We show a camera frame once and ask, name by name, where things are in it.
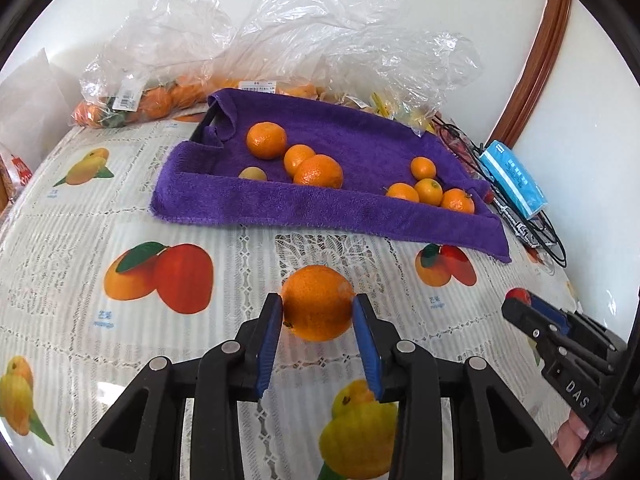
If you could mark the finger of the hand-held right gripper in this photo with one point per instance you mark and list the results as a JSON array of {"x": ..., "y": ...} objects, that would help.
[
  {"x": 550, "y": 310},
  {"x": 522, "y": 317}
]

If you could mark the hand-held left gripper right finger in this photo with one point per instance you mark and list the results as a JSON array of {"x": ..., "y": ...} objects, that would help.
[{"x": 367, "y": 345}]

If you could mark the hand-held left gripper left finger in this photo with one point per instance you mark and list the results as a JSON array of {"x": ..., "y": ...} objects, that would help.
[{"x": 267, "y": 345}]

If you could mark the small red fruit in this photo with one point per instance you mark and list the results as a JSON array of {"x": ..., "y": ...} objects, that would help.
[
  {"x": 517, "y": 294},
  {"x": 489, "y": 196}
]

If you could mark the large mandarin orange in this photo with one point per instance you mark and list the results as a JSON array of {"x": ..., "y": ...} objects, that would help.
[
  {"x": 267, "y": 140},
  {"x": 317, "y": 310},
  {"x": 318, "y": 171},
  {"x": 457, "y": 200}
]

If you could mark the small orange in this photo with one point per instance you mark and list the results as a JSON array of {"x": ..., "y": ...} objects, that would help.
[
  {"x": 299, "y": 159},
  {"x": 429, "y": 191},
  {"x": 402, "y": 191},
  {"x": 423, "y": 167}
]

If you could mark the small yellow fruit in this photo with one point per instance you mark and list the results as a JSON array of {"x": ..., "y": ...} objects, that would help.
[{"x": 252, "y": 174}]

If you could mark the black tray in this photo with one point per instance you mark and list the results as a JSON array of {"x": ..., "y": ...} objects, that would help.
[{"x": 205, "y": 130}]

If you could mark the bag of red fruits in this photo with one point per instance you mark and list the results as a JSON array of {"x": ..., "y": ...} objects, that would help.
[{"x": 457, "y": 146}]

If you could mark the person's right hand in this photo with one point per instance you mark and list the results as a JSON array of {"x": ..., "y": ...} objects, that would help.
[{"x": 570, "y": 442}]

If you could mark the black white patterned pouch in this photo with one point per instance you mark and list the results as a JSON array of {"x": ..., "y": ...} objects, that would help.
[{"x": 520, "y": 230}]

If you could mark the blue tissue pack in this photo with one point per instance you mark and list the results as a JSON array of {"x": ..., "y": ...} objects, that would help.
[{"x": 512, "y": 180}]

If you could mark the fruit printed lace tablecloth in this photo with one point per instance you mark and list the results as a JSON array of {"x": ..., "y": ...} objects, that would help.
[{"x": 100, "y": 220}]

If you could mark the purple towel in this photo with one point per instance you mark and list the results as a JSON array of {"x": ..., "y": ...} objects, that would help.
[{"x": 350, "y": 135}]

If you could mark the pile of bagged oranges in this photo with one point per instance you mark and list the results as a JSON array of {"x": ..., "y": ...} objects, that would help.
[{"x": 300, "y": 91}]

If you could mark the pile of bagged mandarins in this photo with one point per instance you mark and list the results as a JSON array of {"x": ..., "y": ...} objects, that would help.
[{"x": 155, "y": 102}]

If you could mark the red labelled shopping bag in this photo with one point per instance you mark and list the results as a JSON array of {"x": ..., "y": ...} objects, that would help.
[{"x": 17, "y": 170}]

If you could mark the large clear plastic bag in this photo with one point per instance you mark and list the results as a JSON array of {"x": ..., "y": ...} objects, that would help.
[{"x": 325, "y": 25}]

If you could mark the small clear plastic bag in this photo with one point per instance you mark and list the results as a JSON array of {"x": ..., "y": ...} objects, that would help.
[{"x": 150, "y": 35}]

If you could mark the white plastic bag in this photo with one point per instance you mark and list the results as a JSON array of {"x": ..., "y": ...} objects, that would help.
[{"x": 35, "y": 95}]

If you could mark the brown wooden door frame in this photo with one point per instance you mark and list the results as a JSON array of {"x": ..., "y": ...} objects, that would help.
[{"x": 545, "y": 60}]

